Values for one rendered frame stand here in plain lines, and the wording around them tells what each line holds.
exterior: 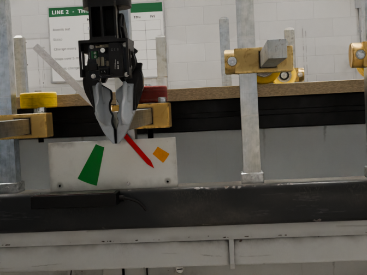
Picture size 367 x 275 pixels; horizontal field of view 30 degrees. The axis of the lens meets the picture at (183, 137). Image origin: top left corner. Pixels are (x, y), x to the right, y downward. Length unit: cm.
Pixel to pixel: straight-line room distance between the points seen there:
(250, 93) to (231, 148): 25
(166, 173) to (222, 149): 25
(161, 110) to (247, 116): 17
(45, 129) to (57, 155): 6
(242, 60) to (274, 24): 722
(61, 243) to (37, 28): 737
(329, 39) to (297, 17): 47
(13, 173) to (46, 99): 18
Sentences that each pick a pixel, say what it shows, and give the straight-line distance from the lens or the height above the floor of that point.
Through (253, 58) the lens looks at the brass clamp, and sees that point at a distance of 137.
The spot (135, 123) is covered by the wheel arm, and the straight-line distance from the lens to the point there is 114.
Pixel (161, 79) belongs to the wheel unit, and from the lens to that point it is 247.
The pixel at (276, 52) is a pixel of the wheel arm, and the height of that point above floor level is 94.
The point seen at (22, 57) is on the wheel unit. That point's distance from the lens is 258.
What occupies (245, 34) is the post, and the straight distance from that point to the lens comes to 138.
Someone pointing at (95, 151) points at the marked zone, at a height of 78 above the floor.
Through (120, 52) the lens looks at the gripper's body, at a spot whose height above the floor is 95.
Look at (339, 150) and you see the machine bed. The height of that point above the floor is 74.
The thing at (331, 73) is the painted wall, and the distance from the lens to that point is 864.
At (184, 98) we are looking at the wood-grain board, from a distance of 153.
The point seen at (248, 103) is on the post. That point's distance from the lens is 137.
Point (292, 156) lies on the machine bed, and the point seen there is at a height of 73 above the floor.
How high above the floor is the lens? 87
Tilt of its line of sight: 3 degrees down
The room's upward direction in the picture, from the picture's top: 3 degrees counter-clockwise
